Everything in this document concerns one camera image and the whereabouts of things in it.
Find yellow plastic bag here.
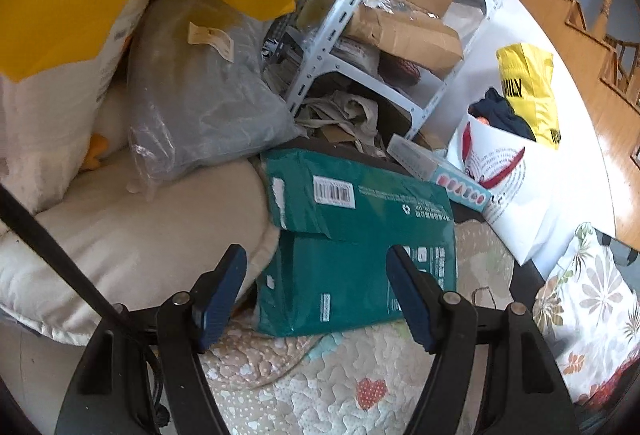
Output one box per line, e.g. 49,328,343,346
496,43,561,150

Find white metal shelf rack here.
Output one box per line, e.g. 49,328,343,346
284,0,536,142

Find grey pillow in plastic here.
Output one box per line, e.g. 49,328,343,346
127,0,302,187

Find brown cardboard box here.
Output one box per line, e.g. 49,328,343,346
343,6,464,78

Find black cable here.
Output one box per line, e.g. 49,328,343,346
0,183,172,431

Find floral white pillow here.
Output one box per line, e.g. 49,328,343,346
533,223,639,406

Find green cardboard box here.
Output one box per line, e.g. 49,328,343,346
255,148,458,337

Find heart patterned quilt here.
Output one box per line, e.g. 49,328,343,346
199,218,516,435

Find dark navy clothing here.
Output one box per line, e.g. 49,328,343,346
468,87,536,141

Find light blue flat package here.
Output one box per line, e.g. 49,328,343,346
386,135,491,213

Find cream round cushion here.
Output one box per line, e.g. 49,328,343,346
1,151,280,346

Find white paper shopping bag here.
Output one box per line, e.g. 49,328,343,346
447,114,559,264

